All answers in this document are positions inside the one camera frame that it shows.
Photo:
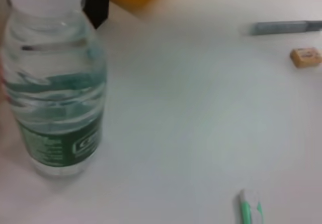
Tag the clear green-label water bottle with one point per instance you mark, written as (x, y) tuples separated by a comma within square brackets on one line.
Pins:
[(55, 83)]

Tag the black mesh pen holder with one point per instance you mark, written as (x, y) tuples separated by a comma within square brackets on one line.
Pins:
[(96, 2)]

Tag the gray marker pen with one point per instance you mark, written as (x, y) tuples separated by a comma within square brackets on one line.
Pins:
[(281, 27)]

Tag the beige eraser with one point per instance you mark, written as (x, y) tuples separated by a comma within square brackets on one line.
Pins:
[(305, 56)]

